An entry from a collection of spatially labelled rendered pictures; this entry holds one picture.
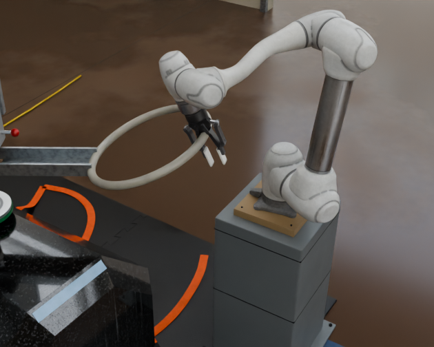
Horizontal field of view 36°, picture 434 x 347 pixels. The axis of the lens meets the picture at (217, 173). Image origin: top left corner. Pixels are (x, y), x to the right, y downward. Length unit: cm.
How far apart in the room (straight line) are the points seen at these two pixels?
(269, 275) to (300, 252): 22
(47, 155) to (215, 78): 83
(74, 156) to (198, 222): 160
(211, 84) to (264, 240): 89
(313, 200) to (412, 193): 204
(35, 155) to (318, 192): 107
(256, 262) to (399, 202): 176
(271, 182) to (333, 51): 64
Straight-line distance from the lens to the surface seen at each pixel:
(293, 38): 238
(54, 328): 240
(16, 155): 265
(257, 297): 294
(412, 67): 618
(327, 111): 241
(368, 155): 479
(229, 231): 279
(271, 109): 525
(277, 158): 264
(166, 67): 218
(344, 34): 230
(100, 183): 235
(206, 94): 203
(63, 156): 260
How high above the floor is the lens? 252
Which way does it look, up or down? 34 degrees down
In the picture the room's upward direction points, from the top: 1 degrees clockwise
